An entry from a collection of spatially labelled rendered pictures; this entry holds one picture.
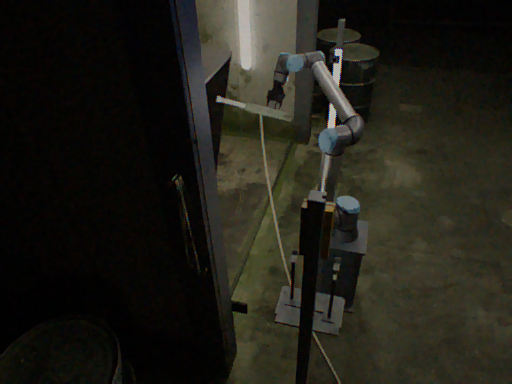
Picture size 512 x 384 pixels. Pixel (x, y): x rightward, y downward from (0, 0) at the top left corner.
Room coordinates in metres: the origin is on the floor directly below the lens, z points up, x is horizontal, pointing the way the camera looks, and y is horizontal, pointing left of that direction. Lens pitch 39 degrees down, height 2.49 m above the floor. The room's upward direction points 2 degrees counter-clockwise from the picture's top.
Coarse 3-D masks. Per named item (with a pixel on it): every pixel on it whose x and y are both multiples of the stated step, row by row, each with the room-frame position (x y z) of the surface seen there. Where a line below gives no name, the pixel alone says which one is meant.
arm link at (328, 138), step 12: (324, 132) 1.73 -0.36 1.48; (336, 132) 1.71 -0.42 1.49; (348, 132) 1.72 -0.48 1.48; (324, 144) 1.70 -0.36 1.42; (336, 144) 1.68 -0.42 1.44; (348, 144) 1.70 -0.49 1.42; (324, 156) 1.72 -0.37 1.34; (336, 156) 1.69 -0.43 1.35; (324, 168) 1.71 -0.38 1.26; (336, 168) 1.70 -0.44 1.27; (324, 180) 1.71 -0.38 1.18; (336, 180) 1.71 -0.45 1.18; (336, 216) 1.75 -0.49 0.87; (336, 228) 1.75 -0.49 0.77
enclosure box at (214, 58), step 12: (204, 48) 2.51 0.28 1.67; (216, 48) 2.54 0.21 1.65; (204, 60) 2.33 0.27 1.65; (216, 60) 2.36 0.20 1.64; (228, 60) 2.55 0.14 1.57; (204, 72) 2.17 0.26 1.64; (216, 72) 2.57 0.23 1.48; (228, 72) 2.54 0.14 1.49; (216, 84) 2.57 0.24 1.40; (216, 96) 2.57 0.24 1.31; (216, 108) 2.58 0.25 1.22; (216, 120) 2.58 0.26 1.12; (216, 132) 2.58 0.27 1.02; (216, 144) 2.58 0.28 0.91; (216, 156) 2.59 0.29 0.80; (216, 168) 2.56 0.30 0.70
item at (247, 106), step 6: (228, 102) 2.12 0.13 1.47; (234, 102) 2.13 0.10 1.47; (240, 102) 2.15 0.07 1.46; (246, 102) 2.16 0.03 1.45; (246, 108) 2.13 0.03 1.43; (252, 108) 2.14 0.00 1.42; (258, 108) 2.15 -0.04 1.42; (264, 108) 2.16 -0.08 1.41; (270, 108) 2.19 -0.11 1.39; (264, 114) 2.15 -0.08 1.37; (270, 114) 2.15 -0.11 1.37; (276, 114) 2.16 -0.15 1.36; (282, 114) 2.17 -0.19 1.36; (288, 114) 2.18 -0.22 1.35; (288, 120) 2.17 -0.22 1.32
